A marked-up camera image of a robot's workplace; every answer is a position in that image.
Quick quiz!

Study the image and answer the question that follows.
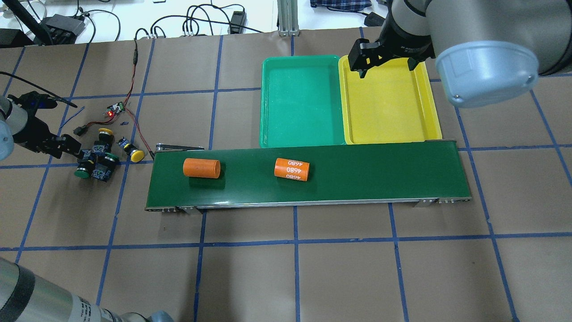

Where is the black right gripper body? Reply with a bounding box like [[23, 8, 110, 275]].
[[348, 27, 437, 72]]

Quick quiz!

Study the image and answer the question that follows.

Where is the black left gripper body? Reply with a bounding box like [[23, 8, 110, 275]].
[[8, 90, 81, 158]]

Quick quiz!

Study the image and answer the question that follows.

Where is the yellow push button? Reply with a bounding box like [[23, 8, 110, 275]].
[[117, 137, 145, 163], [94, 128, 114, 153]]

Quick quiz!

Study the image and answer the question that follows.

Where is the green push button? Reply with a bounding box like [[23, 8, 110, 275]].
[[92, 153, 120, 182], [74, 149, 97, 179]]

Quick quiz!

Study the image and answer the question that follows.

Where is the orange cylinder with 4680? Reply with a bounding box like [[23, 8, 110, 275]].
[[274, 158, 310, 182]]

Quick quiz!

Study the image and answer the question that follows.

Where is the plain orange cylinder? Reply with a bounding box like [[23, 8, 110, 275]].
[[182, 158, 221, 179]]

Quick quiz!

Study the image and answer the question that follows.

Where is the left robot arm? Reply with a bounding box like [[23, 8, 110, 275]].
[[1, 91, 82, 159]]

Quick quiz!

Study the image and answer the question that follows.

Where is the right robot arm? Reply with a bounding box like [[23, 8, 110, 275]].
[[349, 0, 572, 108]]

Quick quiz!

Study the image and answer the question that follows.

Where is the yellow plastic tray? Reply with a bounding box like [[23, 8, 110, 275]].
[[338, 56, 442, 144]]

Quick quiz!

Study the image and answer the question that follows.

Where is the green plastic tray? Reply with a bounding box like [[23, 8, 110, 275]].
[[259, 55, 345, 148]]

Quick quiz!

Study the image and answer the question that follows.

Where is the small motor controller board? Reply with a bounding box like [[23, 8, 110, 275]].
[[106, 102, 125, 119]]

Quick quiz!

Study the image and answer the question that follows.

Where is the green conveyor belt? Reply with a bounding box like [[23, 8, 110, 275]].
[[145, 140, 472, 212]]

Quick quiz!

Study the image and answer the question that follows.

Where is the black power adapter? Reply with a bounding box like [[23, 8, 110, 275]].
[[228, 11, 246, 34]]

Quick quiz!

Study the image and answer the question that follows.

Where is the black inline switch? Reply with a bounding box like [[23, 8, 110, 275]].
[[73, 126, 88, 136]]

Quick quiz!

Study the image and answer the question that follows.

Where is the aluminium frame post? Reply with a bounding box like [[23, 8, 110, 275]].
[[277, 0, 300, 37]]

